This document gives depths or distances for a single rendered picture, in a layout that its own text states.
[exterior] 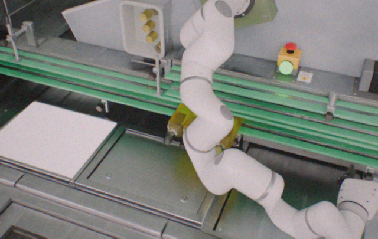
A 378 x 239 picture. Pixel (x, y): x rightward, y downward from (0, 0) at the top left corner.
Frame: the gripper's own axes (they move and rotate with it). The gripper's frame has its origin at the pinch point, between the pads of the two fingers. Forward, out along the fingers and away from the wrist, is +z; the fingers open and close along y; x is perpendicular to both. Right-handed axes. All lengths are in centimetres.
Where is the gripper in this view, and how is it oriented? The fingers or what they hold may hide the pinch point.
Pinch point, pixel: (368, 172)
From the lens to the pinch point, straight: 137.6
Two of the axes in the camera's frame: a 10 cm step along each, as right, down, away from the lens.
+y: 7.8, 0.0, -6.3
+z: 5.3, -5.6, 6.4
